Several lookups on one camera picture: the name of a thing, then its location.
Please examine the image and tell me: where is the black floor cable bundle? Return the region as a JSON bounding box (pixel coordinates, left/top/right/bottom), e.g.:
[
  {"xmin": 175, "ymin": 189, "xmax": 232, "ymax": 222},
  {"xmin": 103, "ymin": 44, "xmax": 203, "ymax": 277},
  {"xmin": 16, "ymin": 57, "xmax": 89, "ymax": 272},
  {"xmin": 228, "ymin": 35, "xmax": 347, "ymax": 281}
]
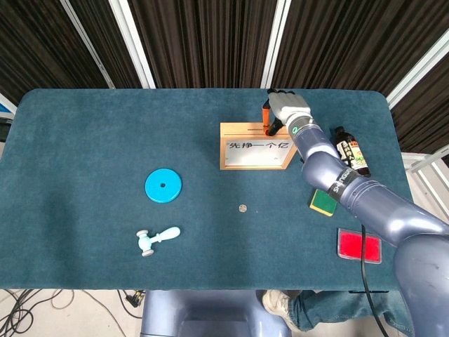
[{"xmin": 0, "ymin": 288, "xmax": 76, "ymax": 337}]

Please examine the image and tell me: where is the wooden money box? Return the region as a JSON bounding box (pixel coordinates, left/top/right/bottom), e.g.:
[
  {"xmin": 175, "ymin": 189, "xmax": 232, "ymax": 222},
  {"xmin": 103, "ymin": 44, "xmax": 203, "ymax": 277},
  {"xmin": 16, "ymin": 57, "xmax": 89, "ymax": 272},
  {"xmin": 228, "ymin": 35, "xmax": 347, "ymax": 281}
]
[{"xmin": 220, "ymin": 121, "xmax": 299, "ymax": 171}]

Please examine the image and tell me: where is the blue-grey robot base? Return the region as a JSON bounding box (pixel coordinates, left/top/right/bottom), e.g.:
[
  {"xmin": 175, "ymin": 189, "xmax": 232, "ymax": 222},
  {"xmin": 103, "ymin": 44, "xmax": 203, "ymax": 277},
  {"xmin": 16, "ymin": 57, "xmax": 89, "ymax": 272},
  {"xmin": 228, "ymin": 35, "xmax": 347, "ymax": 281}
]
[{"xmin": 140, "ymin": 289, "xmax": 292, "ymax": 337}]

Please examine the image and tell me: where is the blue jeans leg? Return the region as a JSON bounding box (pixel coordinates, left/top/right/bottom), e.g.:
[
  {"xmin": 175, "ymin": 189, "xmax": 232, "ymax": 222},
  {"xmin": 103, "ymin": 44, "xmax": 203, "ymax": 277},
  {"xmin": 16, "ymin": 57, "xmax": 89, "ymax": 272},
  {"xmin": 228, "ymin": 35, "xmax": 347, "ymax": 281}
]
[{"xmin": 288, "ymin": 289, "xmax": 415, "ymax": 333}]

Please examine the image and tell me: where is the thin grey metal pole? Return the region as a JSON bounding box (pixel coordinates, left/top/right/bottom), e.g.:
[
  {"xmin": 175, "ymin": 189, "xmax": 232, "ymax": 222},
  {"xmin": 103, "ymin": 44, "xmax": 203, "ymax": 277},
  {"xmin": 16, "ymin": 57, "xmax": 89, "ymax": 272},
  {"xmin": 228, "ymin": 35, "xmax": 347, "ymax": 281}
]
[{"xmin": 59, "ymin": 0, "xmax": 116, "ymax": 89}]

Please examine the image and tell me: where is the blue disc with hole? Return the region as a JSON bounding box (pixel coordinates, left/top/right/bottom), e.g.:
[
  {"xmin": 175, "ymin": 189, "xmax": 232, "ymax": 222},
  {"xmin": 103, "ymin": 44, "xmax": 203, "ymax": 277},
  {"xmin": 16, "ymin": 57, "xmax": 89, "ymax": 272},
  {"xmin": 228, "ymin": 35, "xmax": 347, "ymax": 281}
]
[{"xmin": 144, "ymin": 168, "xmax": 184, "ymax": 204}]

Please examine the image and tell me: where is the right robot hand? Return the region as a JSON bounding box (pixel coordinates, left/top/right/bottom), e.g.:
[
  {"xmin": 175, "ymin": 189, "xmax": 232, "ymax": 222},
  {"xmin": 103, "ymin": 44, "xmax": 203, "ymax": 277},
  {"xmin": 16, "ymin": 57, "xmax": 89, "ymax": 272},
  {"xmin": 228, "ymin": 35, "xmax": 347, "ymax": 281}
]
[{"xmin": 262, "ymin": 88, "xmax": 313, "ymax": 137}]

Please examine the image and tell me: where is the white slanted metal beam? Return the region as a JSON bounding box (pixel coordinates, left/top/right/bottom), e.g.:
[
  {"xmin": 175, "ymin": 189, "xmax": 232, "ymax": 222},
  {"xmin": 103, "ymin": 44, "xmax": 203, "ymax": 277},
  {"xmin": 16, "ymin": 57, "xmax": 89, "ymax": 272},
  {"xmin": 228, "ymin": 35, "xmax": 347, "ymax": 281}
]
[{"xmin": 385, "ymin": 29, "xmax": 449, "ymax": 110}]

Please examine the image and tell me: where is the dark pleated curtain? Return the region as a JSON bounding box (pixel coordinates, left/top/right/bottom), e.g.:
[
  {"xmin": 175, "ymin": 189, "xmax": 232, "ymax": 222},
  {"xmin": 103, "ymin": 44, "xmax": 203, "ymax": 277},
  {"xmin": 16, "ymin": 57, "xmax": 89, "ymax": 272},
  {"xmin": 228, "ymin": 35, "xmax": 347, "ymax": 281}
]
[{"xmin": 0, "ymin": 0, "xmax": 449, "ymax": 155}]

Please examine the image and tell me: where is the blue velvet table cloth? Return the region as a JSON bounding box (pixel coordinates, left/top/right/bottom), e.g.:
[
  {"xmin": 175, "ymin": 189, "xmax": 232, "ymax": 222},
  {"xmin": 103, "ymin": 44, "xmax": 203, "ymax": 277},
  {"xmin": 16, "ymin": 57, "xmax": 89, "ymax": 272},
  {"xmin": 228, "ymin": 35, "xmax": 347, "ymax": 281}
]
[{"xmin": 0, "ymin": 87, "xmax": 433, "ymax": 291}]

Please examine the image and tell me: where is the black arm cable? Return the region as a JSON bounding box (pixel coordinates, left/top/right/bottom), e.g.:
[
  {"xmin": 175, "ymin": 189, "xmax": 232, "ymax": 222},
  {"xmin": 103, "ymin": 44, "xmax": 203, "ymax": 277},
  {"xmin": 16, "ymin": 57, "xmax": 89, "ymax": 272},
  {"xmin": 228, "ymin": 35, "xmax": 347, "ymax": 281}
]
[{"xmin": 360, "ymin": 224, "xmax": 387, "ymax": 337}]

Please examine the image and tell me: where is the beige shoe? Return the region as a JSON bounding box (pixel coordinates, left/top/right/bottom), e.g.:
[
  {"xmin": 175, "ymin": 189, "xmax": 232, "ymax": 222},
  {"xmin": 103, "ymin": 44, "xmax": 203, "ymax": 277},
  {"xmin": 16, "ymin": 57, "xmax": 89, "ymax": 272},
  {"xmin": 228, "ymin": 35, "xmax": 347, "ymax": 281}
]
[{"xmin": 262, "ymin": 289, "xmax": 294, "ymax": 326}]

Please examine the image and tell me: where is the red card in clear case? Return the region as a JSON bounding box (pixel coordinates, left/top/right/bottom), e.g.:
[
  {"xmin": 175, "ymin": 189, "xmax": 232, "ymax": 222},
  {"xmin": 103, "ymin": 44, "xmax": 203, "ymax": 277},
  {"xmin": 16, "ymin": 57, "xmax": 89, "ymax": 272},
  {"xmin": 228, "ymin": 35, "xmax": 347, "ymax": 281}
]
[{"xmin": 337, "ymin": 227, "xmax": 383, "ymax": 265}]

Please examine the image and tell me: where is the black power plug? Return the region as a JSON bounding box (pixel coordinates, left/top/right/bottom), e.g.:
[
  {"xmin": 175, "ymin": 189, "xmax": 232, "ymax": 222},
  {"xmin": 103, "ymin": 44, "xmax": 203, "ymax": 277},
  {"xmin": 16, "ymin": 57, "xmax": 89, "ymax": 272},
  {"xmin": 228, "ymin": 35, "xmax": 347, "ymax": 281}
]
[{"xmin": 123, "ymin": 289, "xmax": 145, "ymax": 310}]

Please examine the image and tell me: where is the aluminium rail frame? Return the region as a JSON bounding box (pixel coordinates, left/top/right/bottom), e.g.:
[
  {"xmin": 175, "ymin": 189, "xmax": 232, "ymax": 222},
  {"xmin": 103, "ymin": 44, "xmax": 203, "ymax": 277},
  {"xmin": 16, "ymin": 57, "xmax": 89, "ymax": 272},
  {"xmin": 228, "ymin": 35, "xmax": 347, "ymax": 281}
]
[{"xmin": 401, "ymin": 145, "xmax": 449, "ymax": 225}]

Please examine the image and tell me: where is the light blue toy hammer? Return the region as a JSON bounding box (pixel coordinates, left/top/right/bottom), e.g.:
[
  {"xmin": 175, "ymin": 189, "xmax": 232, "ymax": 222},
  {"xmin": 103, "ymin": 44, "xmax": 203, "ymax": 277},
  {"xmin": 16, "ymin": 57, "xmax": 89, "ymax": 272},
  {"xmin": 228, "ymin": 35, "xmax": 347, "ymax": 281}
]
[{"xmin": 136, "ymin": 226, "xmax": 182, "ymax": 258}]

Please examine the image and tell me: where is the green and yellow sponge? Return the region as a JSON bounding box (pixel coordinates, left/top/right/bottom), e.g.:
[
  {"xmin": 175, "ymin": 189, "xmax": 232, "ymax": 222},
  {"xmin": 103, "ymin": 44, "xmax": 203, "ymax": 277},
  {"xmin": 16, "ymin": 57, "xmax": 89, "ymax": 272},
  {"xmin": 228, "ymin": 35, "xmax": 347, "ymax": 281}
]
[{"xmin": 308, "ymin": 188, "xmax": 338, "ymax": 218}]

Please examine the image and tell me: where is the wide white metal pole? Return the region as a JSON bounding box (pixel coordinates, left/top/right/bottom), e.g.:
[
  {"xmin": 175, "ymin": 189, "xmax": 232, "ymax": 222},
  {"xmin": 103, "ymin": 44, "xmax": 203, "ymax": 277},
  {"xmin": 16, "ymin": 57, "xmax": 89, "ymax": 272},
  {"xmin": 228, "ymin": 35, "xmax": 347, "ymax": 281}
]
[{"xmin": 108, "ymin": 0, "xmax": 156, "ymax": 89}]

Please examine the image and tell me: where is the white and blue box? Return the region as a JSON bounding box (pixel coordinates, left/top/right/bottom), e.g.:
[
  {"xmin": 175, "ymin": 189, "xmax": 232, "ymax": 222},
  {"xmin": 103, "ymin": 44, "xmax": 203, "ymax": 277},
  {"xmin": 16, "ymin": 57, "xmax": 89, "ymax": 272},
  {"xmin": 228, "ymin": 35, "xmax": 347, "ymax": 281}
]
[{"xmin": 0, "ymin": 93, "xmax": 18, "ymax": 124}]

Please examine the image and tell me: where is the dark sauce bottle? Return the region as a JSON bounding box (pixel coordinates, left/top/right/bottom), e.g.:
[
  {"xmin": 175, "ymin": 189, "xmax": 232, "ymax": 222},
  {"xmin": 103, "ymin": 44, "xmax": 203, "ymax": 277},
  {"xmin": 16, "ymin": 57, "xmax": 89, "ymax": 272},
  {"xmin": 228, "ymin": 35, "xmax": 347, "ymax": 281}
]
[{"xmin": 333, "ymin": 126, "xmax": 372, "ymax": 178}]

